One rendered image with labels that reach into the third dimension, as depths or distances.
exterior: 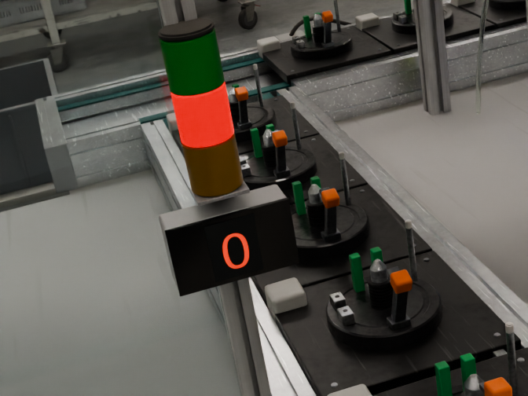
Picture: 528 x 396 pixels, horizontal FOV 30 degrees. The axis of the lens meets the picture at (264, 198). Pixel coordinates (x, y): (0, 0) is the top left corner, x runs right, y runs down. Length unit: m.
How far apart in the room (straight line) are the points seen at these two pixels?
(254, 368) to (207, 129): 0.30
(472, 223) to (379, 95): 0.57
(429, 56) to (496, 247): 0.59
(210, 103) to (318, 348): 0.41
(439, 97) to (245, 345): 1.14
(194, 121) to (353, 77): 1.24
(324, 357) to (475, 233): 0.52
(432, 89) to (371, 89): 0.14
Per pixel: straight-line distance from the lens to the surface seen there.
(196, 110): 0.88
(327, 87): 2.09
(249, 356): 1.06
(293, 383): 1.16
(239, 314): 1.03
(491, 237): 1.60
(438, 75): 2.08
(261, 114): 1.86
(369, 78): 2.13
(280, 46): 2.31
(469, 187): 1.77
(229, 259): 0.94
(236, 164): 0.91
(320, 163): 1.66
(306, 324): 1.23
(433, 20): 2.04
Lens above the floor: 1.64
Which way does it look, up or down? 25 degrees down
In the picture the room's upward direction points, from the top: 10 degrees counter-clockwise
